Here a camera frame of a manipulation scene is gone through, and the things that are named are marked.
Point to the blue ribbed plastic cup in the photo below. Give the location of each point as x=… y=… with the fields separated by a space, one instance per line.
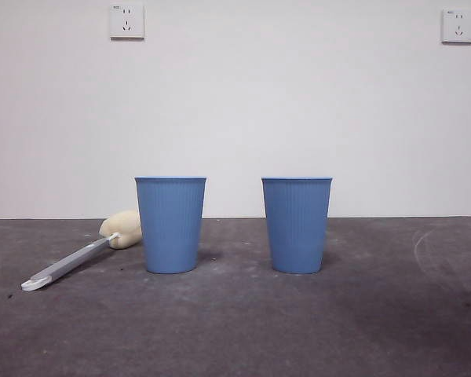
x=296 y=228
x=170 y=228

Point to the white wall socket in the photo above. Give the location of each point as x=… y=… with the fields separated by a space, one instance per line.
x=457 y=26
x=127 y=21

